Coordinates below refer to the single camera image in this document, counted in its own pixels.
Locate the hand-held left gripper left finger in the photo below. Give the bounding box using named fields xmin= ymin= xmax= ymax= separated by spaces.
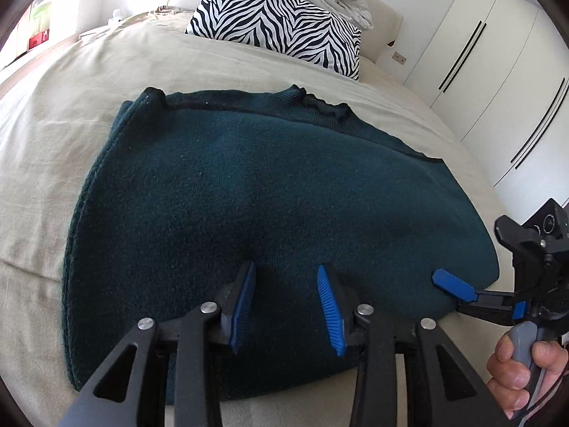
xmin=58 ymin=262 xmax=257 ymax=427

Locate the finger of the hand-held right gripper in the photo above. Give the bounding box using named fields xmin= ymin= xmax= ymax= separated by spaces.
xmin=454 ymin=300 xmax=532 ymax=326
xmin=432 ymin=269 xmax=517 ymax=304

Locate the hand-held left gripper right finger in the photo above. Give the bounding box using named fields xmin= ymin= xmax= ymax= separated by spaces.
xmin=315 ymin=263 xmax=512 ymax=427

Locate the dark teal knit sweater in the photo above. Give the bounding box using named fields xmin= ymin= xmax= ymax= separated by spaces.
xmin=62 ymin=84 xmax=499 ymax=403

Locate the person's right hand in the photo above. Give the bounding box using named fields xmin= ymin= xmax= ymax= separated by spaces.
xmin=486 ymin=333 xmax=567 ymax=418

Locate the beige upholstered headboard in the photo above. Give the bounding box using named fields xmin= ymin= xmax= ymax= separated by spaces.
xmin=356 ymin=0 xmax=403 ymax=65

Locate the bed with beige sheet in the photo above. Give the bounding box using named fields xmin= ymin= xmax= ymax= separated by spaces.
xmin=0 ymin=6 xmax=525 ymax=427

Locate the zebra print pillow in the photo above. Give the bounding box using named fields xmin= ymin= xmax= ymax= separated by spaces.
xmin=186 ymin=0 xmax=362 ymax=81

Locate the white wardrobe with black handles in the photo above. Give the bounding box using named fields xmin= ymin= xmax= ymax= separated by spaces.
xmin=402 ymin=0 xmax=569 ymax=214

